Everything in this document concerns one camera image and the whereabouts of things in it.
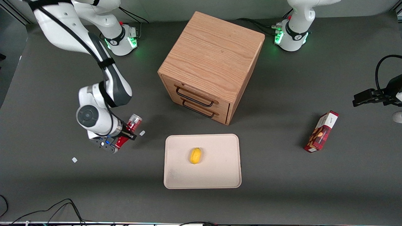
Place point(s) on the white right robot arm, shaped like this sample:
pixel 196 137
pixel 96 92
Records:
pixel 62 31

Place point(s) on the red cookie box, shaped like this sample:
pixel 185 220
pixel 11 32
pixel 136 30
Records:
pixel 320 133

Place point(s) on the yellow lemon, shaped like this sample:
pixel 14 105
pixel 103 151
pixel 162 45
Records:
pixel 195 155

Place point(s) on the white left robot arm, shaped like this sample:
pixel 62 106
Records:
pixel 295 28

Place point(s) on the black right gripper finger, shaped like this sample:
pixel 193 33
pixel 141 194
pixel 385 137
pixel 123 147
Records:
pixel 129 135

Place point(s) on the beige rectangular tray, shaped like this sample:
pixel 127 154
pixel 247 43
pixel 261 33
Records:
pixel 216 163

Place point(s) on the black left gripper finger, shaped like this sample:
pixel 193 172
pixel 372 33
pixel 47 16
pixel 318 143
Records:
pixel 366 94
pixel 366 102

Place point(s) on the wooden drawer cabinet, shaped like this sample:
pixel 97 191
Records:
pixel 213 56

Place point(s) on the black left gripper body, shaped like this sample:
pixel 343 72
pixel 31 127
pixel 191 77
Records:
pixel 390 91

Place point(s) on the aluminium frame rail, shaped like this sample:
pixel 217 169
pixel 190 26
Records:
pixel 15 12

